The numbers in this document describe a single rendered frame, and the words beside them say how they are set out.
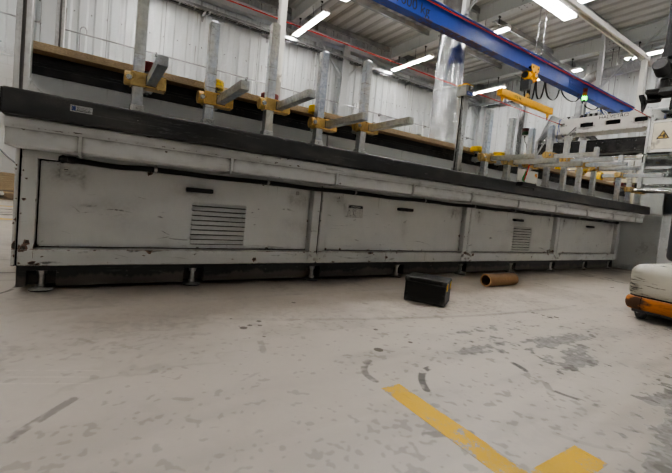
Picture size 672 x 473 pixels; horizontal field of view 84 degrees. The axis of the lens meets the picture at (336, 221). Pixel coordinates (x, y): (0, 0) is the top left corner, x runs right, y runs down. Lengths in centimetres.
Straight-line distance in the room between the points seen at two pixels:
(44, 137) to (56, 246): 46
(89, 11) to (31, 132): 775
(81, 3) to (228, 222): 773
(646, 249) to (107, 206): 499
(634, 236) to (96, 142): 503
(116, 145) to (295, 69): 874
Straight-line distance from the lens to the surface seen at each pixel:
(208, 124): 158
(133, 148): 157
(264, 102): 167
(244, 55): 966
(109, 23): 922
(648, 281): 242
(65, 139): 157
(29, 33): 160
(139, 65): 159
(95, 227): 180
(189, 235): 184
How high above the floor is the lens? 45
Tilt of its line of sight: 3 degrees down
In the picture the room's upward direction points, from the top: 5 degrees clockwise
